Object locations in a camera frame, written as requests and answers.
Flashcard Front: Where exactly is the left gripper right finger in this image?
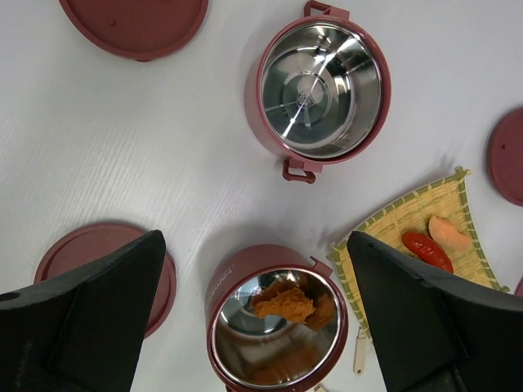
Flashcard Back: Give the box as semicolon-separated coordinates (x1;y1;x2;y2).
346;231;522;391

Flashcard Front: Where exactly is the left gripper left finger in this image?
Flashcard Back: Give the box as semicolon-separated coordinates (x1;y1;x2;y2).
1;230;165;391

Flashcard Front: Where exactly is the red sausage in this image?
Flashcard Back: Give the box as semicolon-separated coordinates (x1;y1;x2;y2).
401;232;454;274

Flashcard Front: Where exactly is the salmon slice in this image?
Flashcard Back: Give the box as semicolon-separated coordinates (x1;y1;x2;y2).
428;216;472;252

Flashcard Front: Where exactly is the fried chicken piece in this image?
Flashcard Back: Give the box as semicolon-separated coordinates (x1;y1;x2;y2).
250;284;315;323

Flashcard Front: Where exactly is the front left red lid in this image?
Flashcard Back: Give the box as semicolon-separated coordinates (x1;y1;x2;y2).
34;222;177;337

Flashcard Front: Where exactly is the red lid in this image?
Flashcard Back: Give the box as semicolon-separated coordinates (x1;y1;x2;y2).
486;106;522;207
34;222;177;337
60;0;209;62

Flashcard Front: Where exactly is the right red steel bowl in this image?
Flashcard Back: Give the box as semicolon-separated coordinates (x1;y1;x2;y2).
514;278;523;297

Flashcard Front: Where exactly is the red steel bowl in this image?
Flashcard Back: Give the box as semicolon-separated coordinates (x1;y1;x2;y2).
205;244;349;391
514;278;523;297
244;1;391;184

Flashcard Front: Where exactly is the beige spoon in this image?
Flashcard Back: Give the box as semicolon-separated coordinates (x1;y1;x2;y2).
312;383;329;392

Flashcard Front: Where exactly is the bamboo woven tray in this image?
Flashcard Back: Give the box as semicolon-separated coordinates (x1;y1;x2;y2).
326;165;511;340

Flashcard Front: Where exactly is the front red steel bowl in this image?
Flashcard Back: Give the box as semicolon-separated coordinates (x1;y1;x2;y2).
205;244;349;391

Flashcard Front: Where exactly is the back red lid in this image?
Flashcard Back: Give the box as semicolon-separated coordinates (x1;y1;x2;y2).
486;106;522;207

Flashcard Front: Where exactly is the back left red steel bowl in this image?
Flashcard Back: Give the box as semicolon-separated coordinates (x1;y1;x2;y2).
244;1;391;184

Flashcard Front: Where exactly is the far left red lid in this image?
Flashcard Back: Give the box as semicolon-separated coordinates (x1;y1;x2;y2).
60;0;209;62

